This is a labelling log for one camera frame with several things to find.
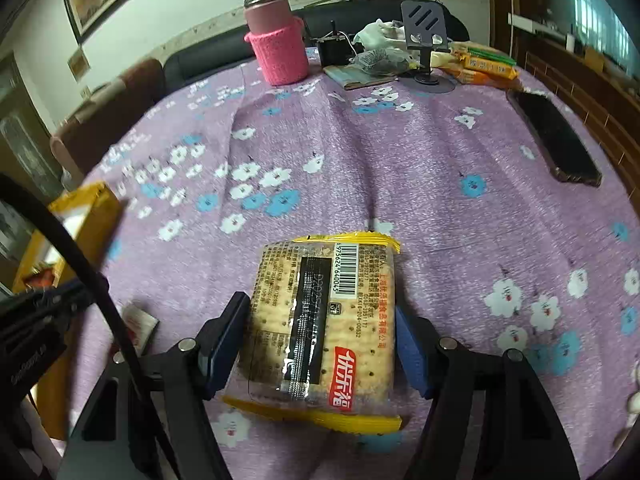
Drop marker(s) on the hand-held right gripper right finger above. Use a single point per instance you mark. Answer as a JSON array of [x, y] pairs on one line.
[[410, 355]]

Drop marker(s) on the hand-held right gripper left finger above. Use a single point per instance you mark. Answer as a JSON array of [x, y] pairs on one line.
[[225, 345]]

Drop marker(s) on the white red snack packet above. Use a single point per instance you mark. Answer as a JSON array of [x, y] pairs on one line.
[[140, 325]]

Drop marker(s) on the yellow cracker packet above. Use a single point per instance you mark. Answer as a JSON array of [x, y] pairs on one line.
[[322, 320]]

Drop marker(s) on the yellow cardboard box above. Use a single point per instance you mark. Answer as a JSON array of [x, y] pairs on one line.
[[85, 220]]

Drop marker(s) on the purple floral tablecloth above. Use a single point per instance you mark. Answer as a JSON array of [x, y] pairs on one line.
[[400, 185]]

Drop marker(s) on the wooden glass door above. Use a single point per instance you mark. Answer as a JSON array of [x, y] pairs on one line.
[[17, 125]]

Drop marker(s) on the brown armchair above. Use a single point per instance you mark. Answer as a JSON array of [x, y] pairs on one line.
[[100, 120]]

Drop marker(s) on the black smartphone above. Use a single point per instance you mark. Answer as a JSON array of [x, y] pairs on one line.
[[552, 135]]

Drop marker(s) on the grey booklet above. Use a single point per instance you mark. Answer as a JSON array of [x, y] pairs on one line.
[[355, 77]]

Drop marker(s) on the black sofa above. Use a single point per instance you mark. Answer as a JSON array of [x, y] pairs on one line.
[[240, 50]]

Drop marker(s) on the orange snack box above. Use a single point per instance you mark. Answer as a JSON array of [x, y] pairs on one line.
[[480, 67]]

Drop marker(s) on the crumpled plastic bag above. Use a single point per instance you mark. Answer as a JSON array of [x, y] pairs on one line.
[[380, 50]]

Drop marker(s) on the pink thermos bottle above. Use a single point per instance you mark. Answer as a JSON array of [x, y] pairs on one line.
[[275, 40]]

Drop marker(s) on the green yellow snack box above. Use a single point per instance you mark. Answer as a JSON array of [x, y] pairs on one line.
[[482, 52]]

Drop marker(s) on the black power adapter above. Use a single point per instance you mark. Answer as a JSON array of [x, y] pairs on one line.
[[332, 47]]

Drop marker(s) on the grey phone stand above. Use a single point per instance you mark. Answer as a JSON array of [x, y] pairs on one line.
[[425, 35]]

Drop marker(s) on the wooden cabinet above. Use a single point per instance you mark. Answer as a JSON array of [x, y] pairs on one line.
[[575, 60]]

